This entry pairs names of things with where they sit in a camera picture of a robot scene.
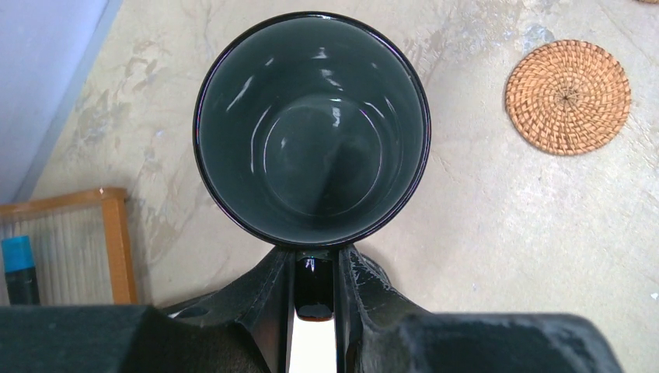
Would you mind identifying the dark green mug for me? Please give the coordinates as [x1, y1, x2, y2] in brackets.
[193, 11, 431, 310]

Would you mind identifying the woven rattan round coaster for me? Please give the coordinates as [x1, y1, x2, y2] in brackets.
[504, 40, 632, 155]

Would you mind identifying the wooden tiered shelf rack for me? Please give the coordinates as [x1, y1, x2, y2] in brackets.
[1, 187, 138, 305]

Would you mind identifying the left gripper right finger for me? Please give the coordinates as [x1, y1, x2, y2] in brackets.
[334, 246, 622, 372]

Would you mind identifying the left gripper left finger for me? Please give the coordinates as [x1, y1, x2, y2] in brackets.
[1, 248, 295, 372]

